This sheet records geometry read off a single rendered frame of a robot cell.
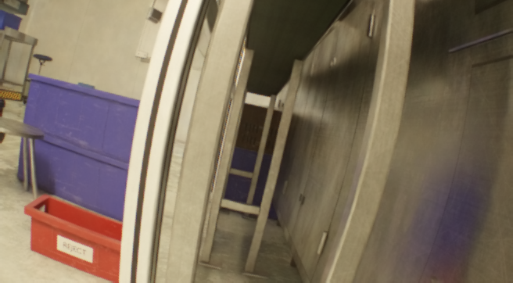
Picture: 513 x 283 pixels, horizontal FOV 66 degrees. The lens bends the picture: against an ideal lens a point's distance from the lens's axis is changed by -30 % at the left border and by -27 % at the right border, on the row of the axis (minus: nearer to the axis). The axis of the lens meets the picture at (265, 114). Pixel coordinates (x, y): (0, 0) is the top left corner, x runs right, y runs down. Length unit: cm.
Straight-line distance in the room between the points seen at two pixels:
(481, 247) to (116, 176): 148
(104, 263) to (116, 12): 614
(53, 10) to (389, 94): 724
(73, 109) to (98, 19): 544
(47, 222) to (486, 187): 95
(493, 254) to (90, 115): 155
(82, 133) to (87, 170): 13
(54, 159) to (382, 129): 149
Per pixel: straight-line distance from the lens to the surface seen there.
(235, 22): 39
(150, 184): 56
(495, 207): 34
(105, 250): 109
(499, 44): 39
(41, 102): 180
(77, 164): 174
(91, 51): 707
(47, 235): 113
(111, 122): 169
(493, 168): 35
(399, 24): 42
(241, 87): 143
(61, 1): 751
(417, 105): 65
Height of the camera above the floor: 44
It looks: 1 degrees up
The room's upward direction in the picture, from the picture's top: 13 degrees clockwise
